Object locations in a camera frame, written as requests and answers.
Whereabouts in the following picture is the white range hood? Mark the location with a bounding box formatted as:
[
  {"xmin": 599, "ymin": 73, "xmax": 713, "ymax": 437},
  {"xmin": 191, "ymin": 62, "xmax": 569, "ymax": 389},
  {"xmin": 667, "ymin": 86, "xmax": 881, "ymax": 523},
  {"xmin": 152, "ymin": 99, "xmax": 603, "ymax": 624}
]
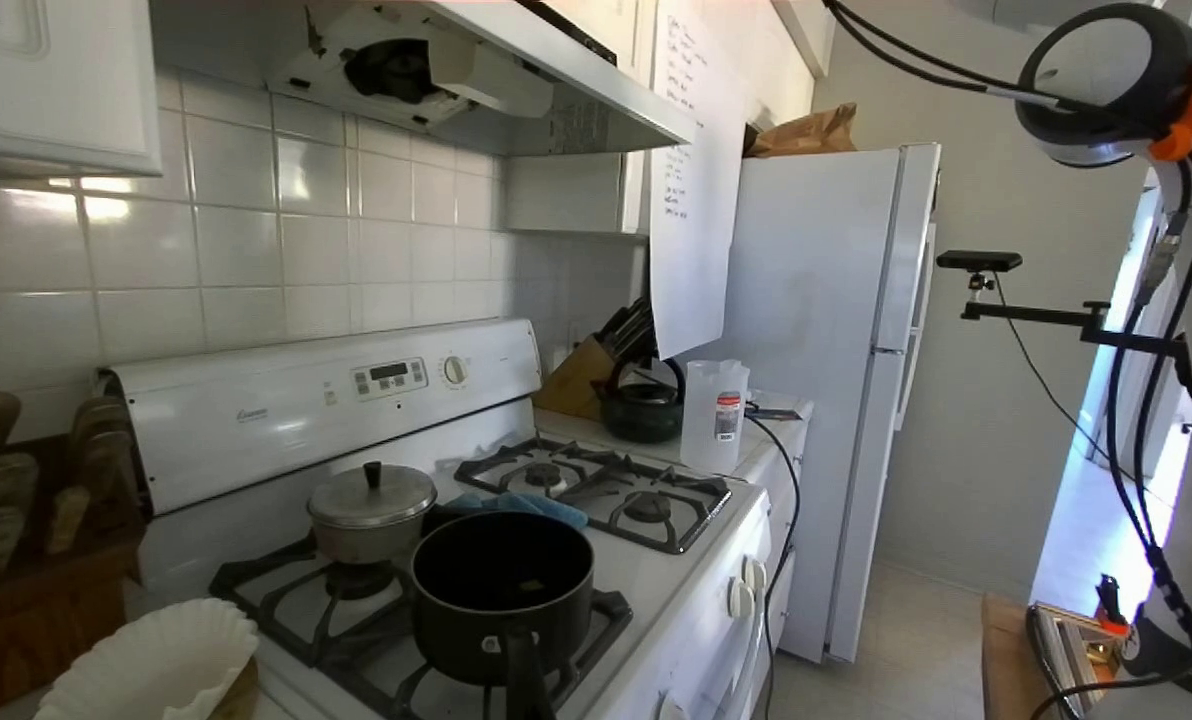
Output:
[{"xmin": 148, "ymin": 0, "xmax": 701, "ymax": 161}]

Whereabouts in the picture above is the small wooden knife block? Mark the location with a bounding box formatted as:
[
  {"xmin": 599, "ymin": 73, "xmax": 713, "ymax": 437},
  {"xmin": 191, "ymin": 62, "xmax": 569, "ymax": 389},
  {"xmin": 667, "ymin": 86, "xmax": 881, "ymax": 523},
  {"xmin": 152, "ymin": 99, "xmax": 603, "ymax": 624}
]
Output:
[{"xmin": 531, "ymin": 296, "xmax": 661, "ymax": 420}]

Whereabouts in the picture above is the dark green kettle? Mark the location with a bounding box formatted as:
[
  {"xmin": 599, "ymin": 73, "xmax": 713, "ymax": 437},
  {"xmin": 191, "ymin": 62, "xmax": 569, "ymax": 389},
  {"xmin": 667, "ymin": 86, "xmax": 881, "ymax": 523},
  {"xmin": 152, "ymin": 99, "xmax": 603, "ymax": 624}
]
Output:
[{"xmin": 589, "ymin": 351, "xmax": 687, "ymax": 449}]

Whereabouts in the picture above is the black burner grate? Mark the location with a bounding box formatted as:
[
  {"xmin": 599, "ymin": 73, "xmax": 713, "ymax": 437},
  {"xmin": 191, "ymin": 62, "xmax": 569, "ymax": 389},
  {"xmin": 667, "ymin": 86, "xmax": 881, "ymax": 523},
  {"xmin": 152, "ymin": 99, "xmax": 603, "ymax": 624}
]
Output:
[
  {"xmin": 452, "ymin": 432, "xmax": 734, "ymax": 555},
  {"xmin": 207, "ymin": 530, "xmax": 636, "ymax": 720}
]

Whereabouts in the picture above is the translucent plastic measuring jug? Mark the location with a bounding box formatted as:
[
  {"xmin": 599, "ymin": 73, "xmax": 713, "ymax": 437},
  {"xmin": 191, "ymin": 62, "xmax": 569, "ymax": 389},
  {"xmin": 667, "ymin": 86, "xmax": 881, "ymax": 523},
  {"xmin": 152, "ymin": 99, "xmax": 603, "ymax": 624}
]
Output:
[{"xmin": 676, "ymin": 356, "xmax": 754, "ymax": 479}]

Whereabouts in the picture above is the white paper sheet with writing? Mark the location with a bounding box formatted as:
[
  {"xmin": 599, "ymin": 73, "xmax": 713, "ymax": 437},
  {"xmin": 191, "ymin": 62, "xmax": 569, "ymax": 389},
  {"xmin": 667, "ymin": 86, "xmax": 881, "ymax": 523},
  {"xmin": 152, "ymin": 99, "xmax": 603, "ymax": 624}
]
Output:
[{"xmin": 643, "ymin": 0, "xmax": 758, "ymax": 361}]

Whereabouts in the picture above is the blue cloth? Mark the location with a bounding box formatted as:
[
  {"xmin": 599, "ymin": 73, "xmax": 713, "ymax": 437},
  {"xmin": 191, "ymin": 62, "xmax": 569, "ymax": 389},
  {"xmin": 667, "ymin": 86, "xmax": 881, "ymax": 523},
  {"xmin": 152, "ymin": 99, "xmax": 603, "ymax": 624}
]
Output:
[{"xmin": 440, "ymin": 489, "xmax": 592, "ymax": 536}]

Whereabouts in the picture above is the white refrigerator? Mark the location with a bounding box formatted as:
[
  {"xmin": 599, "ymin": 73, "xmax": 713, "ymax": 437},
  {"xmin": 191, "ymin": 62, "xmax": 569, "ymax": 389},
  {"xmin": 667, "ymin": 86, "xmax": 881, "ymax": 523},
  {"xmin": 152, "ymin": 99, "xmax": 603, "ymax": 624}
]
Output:
[{"xmin": 701, "ymin": 140, "xmax": 947, "ymax": 669}]

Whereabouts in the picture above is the small steel pot with lid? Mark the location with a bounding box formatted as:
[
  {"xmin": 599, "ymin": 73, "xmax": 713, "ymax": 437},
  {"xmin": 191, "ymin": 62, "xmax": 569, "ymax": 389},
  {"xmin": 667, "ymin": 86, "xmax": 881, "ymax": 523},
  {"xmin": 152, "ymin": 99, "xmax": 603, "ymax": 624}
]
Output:
[{"xmin": 305, "ymin": 455, "xmax": 440, "ymax": 573}]

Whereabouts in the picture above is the brown paper bag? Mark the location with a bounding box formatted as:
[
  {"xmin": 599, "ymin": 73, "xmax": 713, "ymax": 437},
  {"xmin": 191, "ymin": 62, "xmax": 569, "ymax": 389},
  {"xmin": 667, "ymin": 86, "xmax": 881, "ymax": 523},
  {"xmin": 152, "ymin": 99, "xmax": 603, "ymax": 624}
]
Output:
[{"xmin": 742, "ymin": 99, "xmax": 861, "ymax": 161}]

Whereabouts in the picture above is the white drawer base cabinet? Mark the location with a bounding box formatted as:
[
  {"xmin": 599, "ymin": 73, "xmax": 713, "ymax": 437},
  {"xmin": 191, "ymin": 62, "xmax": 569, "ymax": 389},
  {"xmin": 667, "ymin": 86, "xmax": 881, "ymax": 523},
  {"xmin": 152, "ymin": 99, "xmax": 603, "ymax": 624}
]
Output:
[{"xmin": 748, "ymin": 405, "xmax": 815, "ymax": 655}]

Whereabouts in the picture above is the white gas range stove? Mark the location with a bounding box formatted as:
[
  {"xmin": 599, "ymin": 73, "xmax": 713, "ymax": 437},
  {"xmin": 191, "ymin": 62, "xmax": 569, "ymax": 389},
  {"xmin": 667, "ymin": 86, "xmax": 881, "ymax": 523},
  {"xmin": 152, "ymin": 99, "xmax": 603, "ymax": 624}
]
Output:
[{"xmin": 93, "ymin": 312, "xmax": 778, "ymax": 720}]

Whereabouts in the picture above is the stack of white coffee filters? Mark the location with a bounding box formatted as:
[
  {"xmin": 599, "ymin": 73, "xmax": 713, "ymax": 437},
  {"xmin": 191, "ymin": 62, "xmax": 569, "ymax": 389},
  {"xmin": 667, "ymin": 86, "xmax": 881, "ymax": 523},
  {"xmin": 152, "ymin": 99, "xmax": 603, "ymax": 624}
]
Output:
[{"xmin": 33, "ymin": 593, "xmax": 265, "ymax": 720}]

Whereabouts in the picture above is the robot mounting platform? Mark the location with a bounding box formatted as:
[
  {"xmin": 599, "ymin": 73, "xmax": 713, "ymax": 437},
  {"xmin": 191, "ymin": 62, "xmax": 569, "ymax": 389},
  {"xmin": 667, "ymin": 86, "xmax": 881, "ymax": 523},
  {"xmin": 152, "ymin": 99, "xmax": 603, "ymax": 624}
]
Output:
[{"xmin": 1019, "ymin": 573, "xmax": 1149, "ymax": 720}]

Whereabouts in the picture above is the large wooden knife block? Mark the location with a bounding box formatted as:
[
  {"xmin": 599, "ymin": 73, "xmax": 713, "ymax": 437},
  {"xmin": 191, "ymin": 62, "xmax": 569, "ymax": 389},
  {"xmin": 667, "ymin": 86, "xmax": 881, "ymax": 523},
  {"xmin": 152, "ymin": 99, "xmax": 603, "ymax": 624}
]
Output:
[{"xmin": 0, "ymin": 383, "xmax": 148, "ymax": 713}]

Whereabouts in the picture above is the small white wall cabinet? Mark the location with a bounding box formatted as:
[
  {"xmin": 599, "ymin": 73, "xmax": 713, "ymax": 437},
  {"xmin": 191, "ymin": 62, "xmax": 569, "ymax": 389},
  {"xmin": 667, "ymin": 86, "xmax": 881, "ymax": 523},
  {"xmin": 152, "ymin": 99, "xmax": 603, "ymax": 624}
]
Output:
[{"xmin": 500, "ymin": 149, "xmax": 656, "ymax": 238}]

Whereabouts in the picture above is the black power cable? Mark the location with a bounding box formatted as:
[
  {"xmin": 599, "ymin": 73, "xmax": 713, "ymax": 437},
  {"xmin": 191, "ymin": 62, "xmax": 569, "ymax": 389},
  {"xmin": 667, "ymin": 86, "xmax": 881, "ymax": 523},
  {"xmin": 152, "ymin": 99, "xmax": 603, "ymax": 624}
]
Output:
[{"xmin": 738, "ymin": 400, "xmax": 806, "ymax": 720}]

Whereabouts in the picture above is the black saucepan with handle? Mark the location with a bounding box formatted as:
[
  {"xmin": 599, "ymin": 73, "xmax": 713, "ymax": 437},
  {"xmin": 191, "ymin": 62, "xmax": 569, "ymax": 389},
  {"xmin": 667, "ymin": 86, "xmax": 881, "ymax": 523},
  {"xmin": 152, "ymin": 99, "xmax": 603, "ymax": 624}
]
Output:
[{"xmin": 405, "ymin": 507, "xmax": 599, "ymax": 720}]

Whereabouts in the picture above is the black stereo camera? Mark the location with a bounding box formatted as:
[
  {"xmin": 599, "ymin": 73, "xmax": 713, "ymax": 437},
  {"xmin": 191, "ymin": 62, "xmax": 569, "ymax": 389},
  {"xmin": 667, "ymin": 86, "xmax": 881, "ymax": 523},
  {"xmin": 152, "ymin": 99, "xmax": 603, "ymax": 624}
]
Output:
[{"xmin": 930, "ymin": 242, "xmax": 1027, "ymax": 281}]

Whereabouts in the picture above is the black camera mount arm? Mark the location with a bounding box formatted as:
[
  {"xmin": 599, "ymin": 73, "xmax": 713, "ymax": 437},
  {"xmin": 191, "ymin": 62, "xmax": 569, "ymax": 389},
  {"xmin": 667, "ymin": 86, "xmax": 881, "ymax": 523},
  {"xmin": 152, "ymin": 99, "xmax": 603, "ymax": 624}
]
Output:
[{"xmin": 959, "ymin": 273, "xmax": 1192, "ymax": 365}]

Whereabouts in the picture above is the white upper wall cabinet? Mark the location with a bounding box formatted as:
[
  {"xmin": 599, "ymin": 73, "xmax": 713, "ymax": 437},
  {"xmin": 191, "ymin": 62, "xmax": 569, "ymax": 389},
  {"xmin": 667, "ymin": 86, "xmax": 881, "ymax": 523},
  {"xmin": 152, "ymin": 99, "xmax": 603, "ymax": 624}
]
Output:
[{"xmin": 0, "ymin": 0, "xmax": 168, "ymax": 175}]

